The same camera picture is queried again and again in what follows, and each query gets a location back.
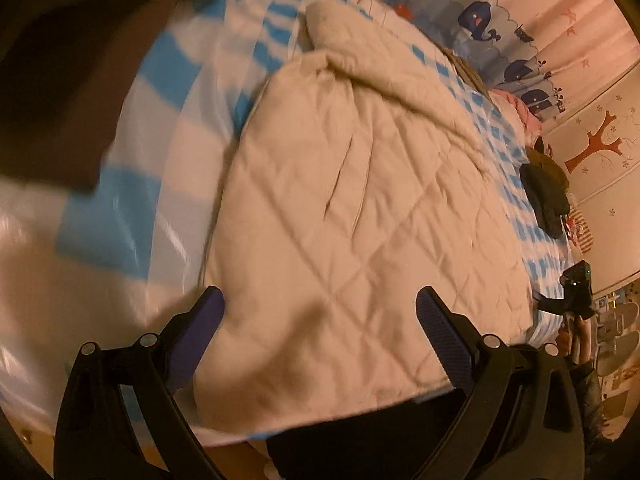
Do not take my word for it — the pink brown bedding pile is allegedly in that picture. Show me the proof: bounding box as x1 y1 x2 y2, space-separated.
1 0 189 191

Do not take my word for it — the person's right hand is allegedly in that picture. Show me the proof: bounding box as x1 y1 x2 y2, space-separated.
555 315 592 365

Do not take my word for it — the brown knitted garment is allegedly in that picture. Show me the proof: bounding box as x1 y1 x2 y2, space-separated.
442 48 490 99

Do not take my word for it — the blue white checkered storage bag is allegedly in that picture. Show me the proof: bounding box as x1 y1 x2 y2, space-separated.
1 0 570 432

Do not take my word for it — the pink garment at bed corner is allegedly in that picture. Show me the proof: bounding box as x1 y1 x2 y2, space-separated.
491 89 541 134

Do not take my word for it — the dark garment right side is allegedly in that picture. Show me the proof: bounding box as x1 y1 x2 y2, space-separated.
518 146 570 240

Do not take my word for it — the red tree wall sticker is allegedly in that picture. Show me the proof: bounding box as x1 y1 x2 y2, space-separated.
564 110 623 174

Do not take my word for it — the white quilted jacket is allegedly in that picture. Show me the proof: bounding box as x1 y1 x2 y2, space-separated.
193 0 533 436

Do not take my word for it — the whale print curtain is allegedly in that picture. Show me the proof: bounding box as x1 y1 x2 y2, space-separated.
380 0 639 122

